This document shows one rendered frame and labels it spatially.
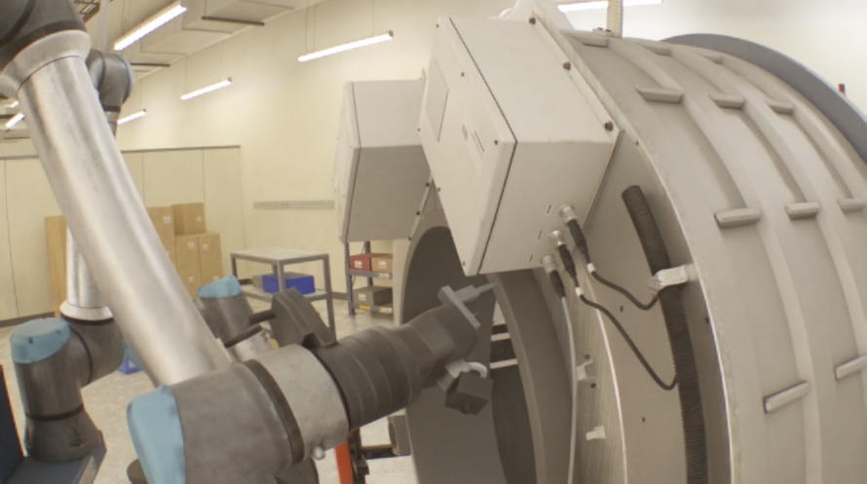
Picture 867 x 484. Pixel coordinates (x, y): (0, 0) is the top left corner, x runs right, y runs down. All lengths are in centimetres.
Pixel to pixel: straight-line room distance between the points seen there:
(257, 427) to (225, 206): 944
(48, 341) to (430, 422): 92
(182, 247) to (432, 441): 677
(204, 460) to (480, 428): 117
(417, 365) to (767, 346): 31
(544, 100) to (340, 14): 803
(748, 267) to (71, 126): 64
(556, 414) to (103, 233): 53
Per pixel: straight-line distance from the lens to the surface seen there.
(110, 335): 136
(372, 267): 721
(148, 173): 904
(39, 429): 128
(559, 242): 64
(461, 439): 150
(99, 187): 55
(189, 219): 855
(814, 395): 58
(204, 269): 824
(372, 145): 113
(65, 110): 58
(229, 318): 112
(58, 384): 124
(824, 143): 82
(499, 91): 61
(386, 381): 47
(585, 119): 61
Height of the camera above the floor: 163
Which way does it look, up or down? 4 degrees down
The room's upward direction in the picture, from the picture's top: 3 degrees counter-clockwise
